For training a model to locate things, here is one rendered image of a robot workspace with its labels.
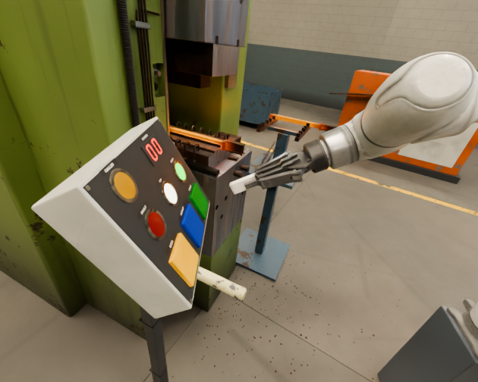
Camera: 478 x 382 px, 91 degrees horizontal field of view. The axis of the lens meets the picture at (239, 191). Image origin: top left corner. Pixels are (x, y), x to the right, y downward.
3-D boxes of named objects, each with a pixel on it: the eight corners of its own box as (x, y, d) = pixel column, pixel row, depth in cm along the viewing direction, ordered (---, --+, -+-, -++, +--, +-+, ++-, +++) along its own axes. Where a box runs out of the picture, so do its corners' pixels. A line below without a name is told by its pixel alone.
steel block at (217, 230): (242, 217, 146) (252, 149, 123) (211, 258, 116) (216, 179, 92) (169, 189, 163) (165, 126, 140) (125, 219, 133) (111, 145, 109)
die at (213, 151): (229, 155, 113) (231, 139, 109) (208, 171, 97) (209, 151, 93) (159, 136, 126) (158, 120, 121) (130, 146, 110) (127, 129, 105)
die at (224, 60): (237, 74, 94) (240, 46, 90) (212, 76, 79) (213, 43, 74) (154, 61, 107) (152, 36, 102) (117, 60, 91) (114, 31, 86)
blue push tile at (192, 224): (205, 225, 58) (190, 202, 55) (201, 247, 52) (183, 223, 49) (199, 227, 59) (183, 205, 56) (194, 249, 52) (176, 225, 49)
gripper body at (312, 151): (334, 174, 53) (294, 189, 55) (322, 158, 60) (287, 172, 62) (326, 145, 50) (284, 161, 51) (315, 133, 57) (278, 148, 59)
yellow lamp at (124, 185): (145, 193, 39) (142, 170, 37) (122, 207, 35) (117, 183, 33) (130, 188, 40) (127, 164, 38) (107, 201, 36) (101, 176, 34)
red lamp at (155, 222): (172, 229, 43) (171, 210, 41) (155, 245, 39) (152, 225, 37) (158, 223, 44) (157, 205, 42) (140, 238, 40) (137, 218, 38)
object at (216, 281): (246, 293, 87) (248, 284, 84) (240, 305, 83) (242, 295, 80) (152, 248, 100) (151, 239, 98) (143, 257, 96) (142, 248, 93)
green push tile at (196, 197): (209, 202, 67) (196, 181, 63) (206, 218, 61) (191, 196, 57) (204, 204, 67) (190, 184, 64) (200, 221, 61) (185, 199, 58)
